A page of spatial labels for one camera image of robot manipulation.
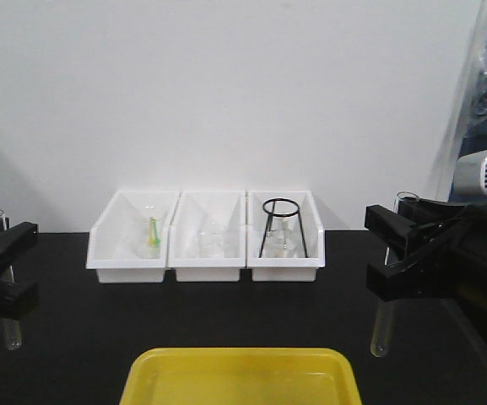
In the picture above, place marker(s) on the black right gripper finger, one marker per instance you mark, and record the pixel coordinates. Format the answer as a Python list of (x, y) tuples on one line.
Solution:
[(414, 226), (430, 271)]

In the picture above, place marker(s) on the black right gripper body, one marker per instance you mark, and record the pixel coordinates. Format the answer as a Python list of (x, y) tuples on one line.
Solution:
[(470, 228)]

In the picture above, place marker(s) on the short clear test tube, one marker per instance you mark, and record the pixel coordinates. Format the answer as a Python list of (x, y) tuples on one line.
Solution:
[(11, 328)]

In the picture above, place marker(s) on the tall clear test tube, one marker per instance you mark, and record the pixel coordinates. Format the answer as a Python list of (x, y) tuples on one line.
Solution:
[(382, 320)]

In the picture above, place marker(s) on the yellow plastic tray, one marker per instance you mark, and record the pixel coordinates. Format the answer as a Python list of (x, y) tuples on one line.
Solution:
[(241, 376)]

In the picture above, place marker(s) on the clear glass flask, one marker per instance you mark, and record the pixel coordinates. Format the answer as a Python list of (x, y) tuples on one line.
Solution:
[(283, 239)]

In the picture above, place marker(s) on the left white storage bin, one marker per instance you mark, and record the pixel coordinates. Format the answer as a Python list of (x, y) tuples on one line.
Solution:
[(113, 240)]

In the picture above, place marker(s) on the white storage bin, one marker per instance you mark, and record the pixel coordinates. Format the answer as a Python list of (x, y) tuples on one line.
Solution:
[(113, 240), (194, 210), (296, 269)]

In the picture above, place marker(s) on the right white storage bin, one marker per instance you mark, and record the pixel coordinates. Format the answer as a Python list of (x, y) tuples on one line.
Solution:
[(296, 269)]

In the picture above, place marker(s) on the clear glass beaker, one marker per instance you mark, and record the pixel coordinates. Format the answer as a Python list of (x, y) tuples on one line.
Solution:
[(211, 238)]

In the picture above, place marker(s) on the middle white storage bin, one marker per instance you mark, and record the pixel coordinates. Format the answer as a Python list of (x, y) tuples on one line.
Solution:
[(194, 210)]

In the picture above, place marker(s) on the black wire tripod stand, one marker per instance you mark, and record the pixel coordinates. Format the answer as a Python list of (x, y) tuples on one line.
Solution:
[(282, 207)]

